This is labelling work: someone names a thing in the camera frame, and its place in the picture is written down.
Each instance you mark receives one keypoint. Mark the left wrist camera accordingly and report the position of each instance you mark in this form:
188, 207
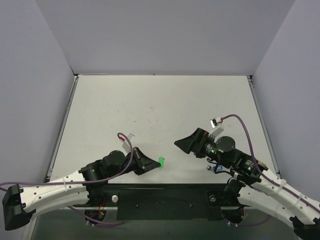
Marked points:
125, 142

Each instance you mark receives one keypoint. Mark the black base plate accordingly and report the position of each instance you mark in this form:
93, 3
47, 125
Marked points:
165, 201

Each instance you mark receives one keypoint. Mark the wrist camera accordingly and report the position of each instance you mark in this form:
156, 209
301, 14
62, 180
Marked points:
125, 142
217, 129

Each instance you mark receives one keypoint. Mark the green key tag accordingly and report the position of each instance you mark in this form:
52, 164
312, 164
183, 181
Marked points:
161, 161

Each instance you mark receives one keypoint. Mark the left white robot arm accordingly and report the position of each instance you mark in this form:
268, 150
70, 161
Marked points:
24, 201

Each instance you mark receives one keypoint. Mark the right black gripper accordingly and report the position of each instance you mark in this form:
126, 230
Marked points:
199, 142

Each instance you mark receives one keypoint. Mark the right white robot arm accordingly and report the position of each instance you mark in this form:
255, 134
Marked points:
255, 185

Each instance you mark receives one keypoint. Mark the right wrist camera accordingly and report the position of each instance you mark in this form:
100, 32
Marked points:
217, 129

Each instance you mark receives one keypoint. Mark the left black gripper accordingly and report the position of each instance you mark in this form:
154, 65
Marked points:
139, 161

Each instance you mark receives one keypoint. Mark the silver key on blue tag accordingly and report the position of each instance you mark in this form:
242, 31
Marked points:
209, 168

